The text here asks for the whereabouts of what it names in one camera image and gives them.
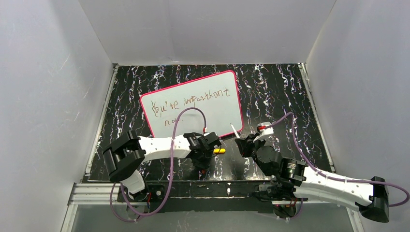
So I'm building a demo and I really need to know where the white marker pen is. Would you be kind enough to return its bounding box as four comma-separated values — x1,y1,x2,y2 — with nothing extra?
230,123,240,138

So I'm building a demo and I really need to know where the pink framed whiteboard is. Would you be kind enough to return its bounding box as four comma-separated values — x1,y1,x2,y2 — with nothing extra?
140,70,244,137

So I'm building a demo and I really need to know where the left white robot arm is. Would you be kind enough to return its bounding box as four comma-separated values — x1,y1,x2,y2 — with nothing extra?
103,130,221,200

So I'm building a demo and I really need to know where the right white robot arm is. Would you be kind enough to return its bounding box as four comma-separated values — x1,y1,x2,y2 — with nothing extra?
234,135,389,223

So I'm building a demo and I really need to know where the yellow handled screwdriver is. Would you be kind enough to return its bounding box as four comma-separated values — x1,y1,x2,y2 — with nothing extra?
213,148,226,155

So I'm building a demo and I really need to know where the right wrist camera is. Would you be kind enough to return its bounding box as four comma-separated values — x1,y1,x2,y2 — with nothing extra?
253,122,274,142

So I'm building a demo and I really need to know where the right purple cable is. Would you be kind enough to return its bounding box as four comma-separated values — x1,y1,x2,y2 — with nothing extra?
259,112,410,221

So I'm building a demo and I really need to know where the purple cable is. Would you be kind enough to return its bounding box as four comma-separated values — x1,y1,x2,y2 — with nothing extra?
109,107,208,223
259,112,410,221

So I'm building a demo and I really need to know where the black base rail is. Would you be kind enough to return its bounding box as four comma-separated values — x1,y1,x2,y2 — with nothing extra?
117,180,303,214

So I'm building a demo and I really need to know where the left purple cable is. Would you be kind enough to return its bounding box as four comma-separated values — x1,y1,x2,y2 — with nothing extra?
109,107,208,223

